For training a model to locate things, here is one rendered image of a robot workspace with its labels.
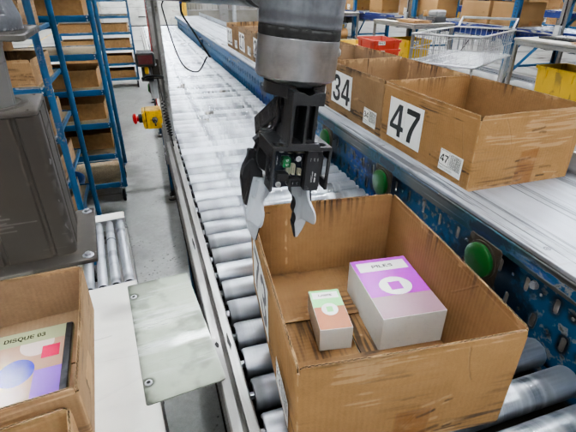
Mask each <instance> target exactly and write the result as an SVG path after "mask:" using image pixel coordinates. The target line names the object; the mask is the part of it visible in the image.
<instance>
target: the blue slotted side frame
mask: <svg viewBox="0 0 576 432"><path fill-rule="evenodd" d="M175 19H176V20H177V28H178V29H180V30H181V31H182V32H183V33H185V34H186V35H187V36H188V37H189V38H190V39H191V40H193V41H194V42H195V43H196V44H197V45H198V46H199V47H201V45H200V42H199V41H198V39H197V38H196V36H195V35H194V33H193V32H192V30H191V29H190V27H189V25H187V24H186V23H184V22H183V21H181V20H179V19H178V18H176V16H175ZM179 22H180V24H179ZM193 29H194V28H193ZM194 31H195V33H196V35H197V36H198V38H200V37H201V38H202V43H203V45H204V47H205V48H206V50H207V52H208V53H209V55H210V56H211V57H212V58H213V59H214V60H215V61H216V62H217V63H219V64H220V65H221V66H222V67H223V68H224V69H225V70H227V71H228V72H229V73H230V74H231V75H233V76H234V77H235V79H237V80H238V81H239V82H241V83H242V84H243V86H244V87H246V88H248V90H249V91H250V92H252V93H253V94H254V95H255V96H256V98H259V99H260V100H261V101H262V103H263V104H266V105H267V104H268V103H269V102H270V101H271V100H272V99H273V98H274V97H276V96H277V95H273V94H270V93H266V92H264V91H263V90H262V89H263V86H262V85H261V84H262V83H263V78H264V77H261V76H258V74H256V72H255V70H254V69H252V68H251V67H250V66H248V65H247V64H246V63H244V62H242V61H241V60H239V59H238V58H236V57H234V56H233V55H232V54H230V53H229V52H228V51H226V50H225V49H223V48H222V47H220V46H219V45H217V44H215V43H214V42H212V40H210V39H208V38H207V37H205V36H204V35H202V34H201V33H199V32H197V31H196V30H194ZM208 44H210V46H209V45H208ZM229 58H230V61H229V60H228V59H229ZM277 97H278V96H277ZM317 124H318V128H317ZM317 124H316V131H315V134H316V135H318V136H319V137H320V133H321V131H322V125H323V124H324V125H326V126H327V127H328V128H330V129H331V130H332V131H333V144H332V148H333V150H332V157H331V164H334V165H336V166H338V168H339V170H342V172H344V173H345V174H346V176H347V177H349V178H350V180H353V181H354V182H355V183H356V185H358V186H359V188H360V189H364V191H365V193H366V194H369V195H376V192H375V191H374V188H373V184H372V176H373V174H374V173H373V166H375V168H376V163H379V164H380V165H382V166H383V167H385V168H386V169H388V170H389V171H390V172H392V174H393V178H392V185H391V192H390V194H392V195H393V196H394V195H396V196H398V198H400V200H402V202H404V204H406V205H407V206H408V207H409V208H410V209H411V210H412V211H413V212H414V213H415V214H416V215H417V216H418V217H419V218H420V219H421V220H422V221H423V222H424V223H425V224H426V225H427V226H428V227H429V228H431V229H432V230H433V231H434V232H435V233H436V234H437V235H438V236H439V237H440V238H441V239H442V240H443V241H445V242H446V244H447V245H448V246H449V247H450V248H451V249H452V250H453V251H454V252H455V253H456V254H457V255H458V256H459V257H460V258H461V259H462V256H464V257H465V248H466V246H467V245H468V242H469V239H470V235H471V232H472V231H474V232H476V233H477V234H478V235H480V236H481V237H483V238H484V239H486V240H487V241H489V242H490V243H492V244H493V245H494V246H496V248H498V249H500V250H501V252H502V259H503V260H504V262H503V266H502V269H501V271H500V270H499V269H498V272H497V274H496V278H495V283H494V286H493V287H491V289H492V290H493V291H494V292H495V293H496V294H497V295H498V296H499V297H500V298H501V299H502V300H503V299H504V296H505V293H506V291H507V292H508V294H509V297H508V300H507V305H508V306H509V307H510V308H511V309H512V310H513V311H514V312H515V313H516V314H517V315H518V316H519V317H520V318H521V319H522V320H523V321H524V322H525V323H526V324H527V326H528V328H529V331H528V337H529V338H534V339H536V340H537V341H539V342H540V343H541V345H542V346H543V347H544V348H545V352H546V357H547V358H546V362H545V364H544V365H543V366H540V367H537V368H534V369H530V371H531V372H532V373H534V372H538V371H540V370H543V369H547V368H550V367H553V366H556V365H563V366H566V367H568V368H570V369H571V370H572V371H573V372H574V373H575V374H576V284H574V282H572V281H571V280H569V279H567V278H566V277H564V276H563V275H561V274H560V273H558V272H556V270H554V269H553V268H551V267H549V266H548V265H546V264H545V263H543V262H542V261H540V260H538V258H536V257H535V256H533V255H531V254H530V253H528V252H527V251H525V250H524V249H522V248H520V246H518V245H517V244H515V243H513V242H512V241H510V240H509V239H507V238H506V237H504V236H502V234H500V233H499V232H497V231H495V230H494V229H492V228H491V227H489V226H488V225H486V224H484V222H482V221H481V220H479V219H477V218H476V217H474V216H473V215H472V214H470V213H468V212H467V211H466V210H464V209H463V208H462V207H460V206H458V205H457V204H455V203H454V202H452V201H450V200H449V199H448V198H446V197H445V196H444V195H442V194H440V193H439V192H437V191H436V190H434V189H432V188H431V187H430V186H428V185H427V184H426V183H424V182H422V181H421V180H419V179H418V178H416V177H414V176H413V175H412V174H410V173H409V172H408V171H406V170H404V169H403V168H401V167H400V166H398V165H396V164H395V163H394V162H392V161H391V160H390V159H388V158H386V157H385V156H383V155H382V154H380V153H378V152H377V151H376V150H374V149H373V148H372V147H370V146H368V145H367V144H365V143H364V142H362V141H360V140H359V139H358V138H356V137H355V136H354V135H352V134H350V133H349V132H347V131H346V130H344V129H342V128H341V127H340V126H338V125H337V124H336V123H334V122H332V121H331V120H329V119H328V118H326V117H324V116H323V115H322V114H320V113H319V112H318V117H317ZM338 139H339V144H338ZM345 144H346V151H345ZM354 150H355V158H354ZM340 158H341V164H340ZM363 158H364V164H363ZM349 165H350V166H349ZM348 167H349V170H348ZM375 168H374V172H375ZM357 172H358V175H357ZM367 178H368V182H367V186H366V181H367ZM396 182H398V185H397V191H396V190H395V187H396ZM409 192H411V198H410V201H409V200H408V198H409ZM424 202H425V209H424V212H423V203H424ZM431 212H432V213H431ZM440 213H441V224H440V225H439V217H440ZM448 225H449V226H448ZM458 227H459V228H460V231H459V238H457V237H456V233H457V230H458ZM467 238H468V241H467ZM513 273H514V275H513ZM527 277H528V278H529V279H530V280H531V281H532V280H536V282H538V284H539V288H538V289H537V290H532V289H531V288H530V286H529V287H528V290H527V291H526V290H525V289H524V285H525V281H526V278H527ZM540 293H542V294H543V296H541V295H540ZM556 299H559V300H560V301H561V306H560V308H559V310H558V313H557V314H556V313H555V312H554V311H553V308H554V306H555V302H556ZM518 307H519V309H518ZM532 313H534V314H535V315H536V319H535V321H534V323H533V326H531V325H530V323H529V320H530V318H531V314H532ZM573 318H574V319H575V321H574V320H573ZM546 330H547V331H548V333H546ZM562 338H565V339H566V340H567V344H566V346H565V348H564V351H560V349H559V345H560V342H561V340H562Z"/></svg>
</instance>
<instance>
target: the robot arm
mask: <svg viewBox="0 0 576 432"><path fill-rule="evenodd" d="M154 1H172V2H182V3H210V4H228V5H236V6H244V7H251V8H258V9H259V19H258V33H257V45H256V58H255V72H256V74H258V76H261V77H264V78H263V89H262V90H263V91H264V92H266V93H270V94H273V95H277V96H278V97H277V96H276V97H274V98H273V99H272V100H271V101H270V102H269V103H268V104H267V105H266V106H265V107H264V108H263V109H262V110H261V111H260V112H259V113H258V114H257V115H256V116H255V117H254V119H255V136H253V137H252V139H253V141H254V142H255V144H254V146H253V148H250V147H248V148H247V154H246V157H245V159H244V160H243V163H242V166H241V169H240V175H239V179H240V186H241V193H242V199H243V210H244V215H245V220H246V224H247V227H248V229H249V233H250V235H251V236H252V238H253V240H256V239H257V236H258V233H259V230H260V228H261V227H262V225H263V221H264V217H265V212H264V200H265V199H266V198H267V196H268V195H269V192H272V189H273V188H281V187H288V190H289V192H290V193H291V198H292V200H291V204H290V207H291V210H292V213H291V219H290V222H291V228H292V232H293V236H294V237H297V236H298V235H299V233H300V231H301V230H302V228H303V226H304V224H305V222H306V221H307V222H309V223H310V224H312V225H313V224H314V223H315V222H316V215H315V210H314V208H313V206H312V204H311V191H312V190H317V189H318V186H319V185H320V186H321V187H322V188H323V189H327V180H328V174H329V168H330V163H331V157H332V150H333V148H332V147H331V146H330V145H328V144H327V143H326V142H325V141H324V140H322V138H320V137H319V136H318V135H316V134H315V131H316V124H317V117H318V110H319V106H325V100H326V93H325V89H326V84H329V83H331V82H333V81H334V80H335V75H336V68H337V62H338V57H339V56H340V55H341V50H340V48H339V45H340V38H341V32H342V26H343V20H344V15H345V4H346V0H154ZM22 29H24V26H23V22H22V18H21V15H20V13H19V11H18V10H17V8H16V6H15V5H14V3H13V1H12V0H0V32H4V31H15V30H22ZM324 156H325V157H326V158H327V166H326V171H325V177H323V176H322V175H321V171H322V165H323V159H324ZM262 170H264V171H265V177H263V176H262Z"/></svg>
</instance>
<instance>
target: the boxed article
mask: <svg viewBox="0 0 576 432"><path fill-rule="evenodd" d="M308 312H309V316H310V321H311V325H312V328H313V331H314V334H315V339H316V343H317V345H318V349H319V351H327V350H335V349H342V348H350V347H351V342H352V333H353V326H352V324H351V320H350V317H349V316H348V313H347V311H346V308H345V305H344V303H343V301H342V298H341V296H340V294H339V290H338V289H332V290H323V291H309V293H308Z"/></svg>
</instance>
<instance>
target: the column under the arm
mask: <svg viewBox="0 0 576 432"><path fill-rule="evenodd" d="M96 261H98V247H97V234H96V221H95V210H94V208H85V209H83V210H78V211H76V210H75V207H74V204H73V201H72V197H71V194H70V191H69V186H68V182H67V179H66V176H65V172H64V169H63V163H62V160H61V157H60V153H59V151H58V147H57V142H56V138H55V135H54V132H53V128H52V125H51V120H50V116H49V113H48V110H47V106H46V103H45V98H44V95H43V94H42V93H28V94H16V95H15V104H14V105H12V106H8V107H4V108H0V280H4V279H12V278H17V277H21V276H26V275H30V274H35V273H42V272H48V271H52V270H57V269H61V268H66V267H74V266H79V265H83V264H87V263H91V262H96Z"/></svg>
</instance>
